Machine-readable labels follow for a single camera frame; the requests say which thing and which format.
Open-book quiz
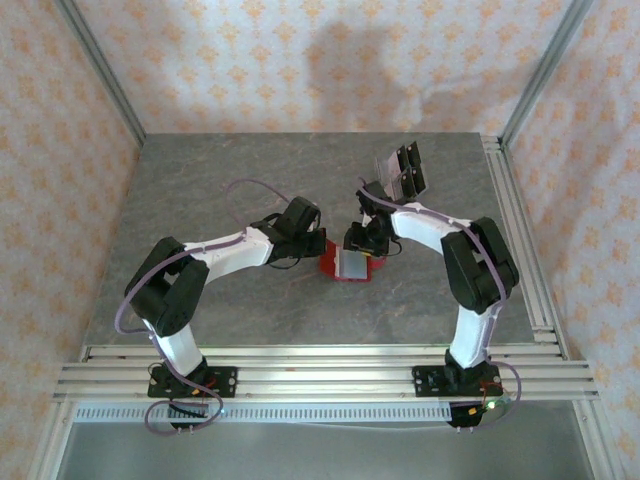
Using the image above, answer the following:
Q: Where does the red leather card holder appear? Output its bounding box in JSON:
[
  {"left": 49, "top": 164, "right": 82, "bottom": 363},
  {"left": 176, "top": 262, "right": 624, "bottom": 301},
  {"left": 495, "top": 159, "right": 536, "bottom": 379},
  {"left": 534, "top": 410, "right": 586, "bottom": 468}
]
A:
[{"left": 318, "top": 238, "right": 386, "bottom": 285}]

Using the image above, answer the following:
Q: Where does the aluminium side rail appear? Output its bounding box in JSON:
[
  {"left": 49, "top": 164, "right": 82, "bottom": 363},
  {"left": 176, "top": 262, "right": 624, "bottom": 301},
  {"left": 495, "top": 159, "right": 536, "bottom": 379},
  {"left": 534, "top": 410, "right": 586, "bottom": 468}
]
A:
[{"left": 480, "top": 133, "right": 571, "bottom": 361}]

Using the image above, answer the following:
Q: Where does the short aluminium frame leg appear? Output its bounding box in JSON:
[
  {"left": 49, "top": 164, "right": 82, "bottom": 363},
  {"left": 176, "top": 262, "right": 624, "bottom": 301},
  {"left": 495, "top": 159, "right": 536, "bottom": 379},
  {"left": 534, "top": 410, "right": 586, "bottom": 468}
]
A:
[
  {"left": 572, "top": 399, "right": 619, "bottom": 480},
  {"left": 29, "top": 399, "right": 76, "bottom": 480}
]

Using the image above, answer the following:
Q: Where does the black controller clamp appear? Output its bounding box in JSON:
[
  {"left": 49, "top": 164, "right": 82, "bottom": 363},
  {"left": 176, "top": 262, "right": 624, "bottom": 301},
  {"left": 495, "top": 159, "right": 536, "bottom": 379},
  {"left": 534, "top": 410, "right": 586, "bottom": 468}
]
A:
[
  {"left": 167, "top": 399, "right": 224, "bottom": 434},
  {"left": 446, "top": 397, "right": 512, "bottom": 432}
]

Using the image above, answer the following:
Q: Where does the wide aluminium mounting rail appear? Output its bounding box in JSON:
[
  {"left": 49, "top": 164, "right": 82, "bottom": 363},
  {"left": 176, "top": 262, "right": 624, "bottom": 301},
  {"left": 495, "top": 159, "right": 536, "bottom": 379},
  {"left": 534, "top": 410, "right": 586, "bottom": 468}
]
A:
[{"left": 52, "top": 343, "right": 600, "bottom": 404}]

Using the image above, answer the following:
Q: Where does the slanted aluminium frame post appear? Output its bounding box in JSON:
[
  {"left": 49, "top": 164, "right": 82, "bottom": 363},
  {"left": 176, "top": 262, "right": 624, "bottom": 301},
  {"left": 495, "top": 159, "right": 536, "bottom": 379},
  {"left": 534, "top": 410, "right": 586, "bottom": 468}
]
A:
[
  {"left": 498, "top": 0, "right": 596, "bottom": 147},
  {"left": 53, "top": 0, "right": 147, "bottom": 150}
]

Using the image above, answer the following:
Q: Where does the black right controller clamp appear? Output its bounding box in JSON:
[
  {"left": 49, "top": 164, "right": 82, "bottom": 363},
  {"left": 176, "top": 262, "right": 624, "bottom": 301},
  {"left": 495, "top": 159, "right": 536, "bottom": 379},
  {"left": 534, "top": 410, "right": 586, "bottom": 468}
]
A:
[{"left": 446, "top": 397, "right": 512, "bottom": 432}]

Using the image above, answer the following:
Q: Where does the orange patterned white cloth backdrop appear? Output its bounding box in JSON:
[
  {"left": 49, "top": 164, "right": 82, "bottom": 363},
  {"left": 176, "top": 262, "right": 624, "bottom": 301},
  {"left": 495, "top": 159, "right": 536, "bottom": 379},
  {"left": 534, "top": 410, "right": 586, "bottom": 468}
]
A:
[{"left": 0, "top": 0, "right": 640, "bottom": 480}]

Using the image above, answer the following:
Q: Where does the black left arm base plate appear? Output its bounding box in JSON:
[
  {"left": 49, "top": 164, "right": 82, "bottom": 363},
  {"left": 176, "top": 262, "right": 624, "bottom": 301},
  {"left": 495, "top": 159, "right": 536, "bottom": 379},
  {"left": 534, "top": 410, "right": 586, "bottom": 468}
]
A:
[{"left": 147, "top": 365, "right": 238, "bottom": 400}]

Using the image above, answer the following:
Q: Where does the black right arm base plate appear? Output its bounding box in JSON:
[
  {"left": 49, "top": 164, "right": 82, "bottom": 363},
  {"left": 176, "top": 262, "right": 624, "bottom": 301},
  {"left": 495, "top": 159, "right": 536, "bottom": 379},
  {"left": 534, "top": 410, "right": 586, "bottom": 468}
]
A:
[{"left": 412, "top": 364, "right": 504, "bottom": 399}]

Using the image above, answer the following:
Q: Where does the grey metal panel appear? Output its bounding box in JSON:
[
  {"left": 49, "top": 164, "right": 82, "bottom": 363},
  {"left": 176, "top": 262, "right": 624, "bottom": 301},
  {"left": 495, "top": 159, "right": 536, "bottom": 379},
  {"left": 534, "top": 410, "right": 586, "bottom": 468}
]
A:
[{"left": 54, "top": 422, "right": 599, "bottom": 480}]

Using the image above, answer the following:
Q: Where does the black left controller clamp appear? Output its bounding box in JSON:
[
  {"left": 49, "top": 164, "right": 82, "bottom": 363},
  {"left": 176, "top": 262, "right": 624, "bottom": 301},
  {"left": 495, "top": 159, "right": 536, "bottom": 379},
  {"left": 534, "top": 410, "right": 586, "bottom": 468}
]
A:
[{"left": 167, "top": 399, "right": 224, "bottom": 434}]

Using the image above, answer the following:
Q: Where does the clear acrylic card stand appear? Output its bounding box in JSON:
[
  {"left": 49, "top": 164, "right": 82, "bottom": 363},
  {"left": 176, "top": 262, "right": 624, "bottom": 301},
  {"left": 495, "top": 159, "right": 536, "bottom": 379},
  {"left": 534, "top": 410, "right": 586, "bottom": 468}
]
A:
[{"left": 373, "top": 141, "right": 430, "bottom": 206}]

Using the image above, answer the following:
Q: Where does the white slotted cable duct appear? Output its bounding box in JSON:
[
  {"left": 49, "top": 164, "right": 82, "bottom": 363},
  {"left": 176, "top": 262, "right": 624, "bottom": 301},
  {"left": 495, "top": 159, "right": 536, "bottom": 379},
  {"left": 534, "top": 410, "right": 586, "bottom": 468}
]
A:
[{"left": 72, "top": 403, "right": 454, "bottom": 425}]

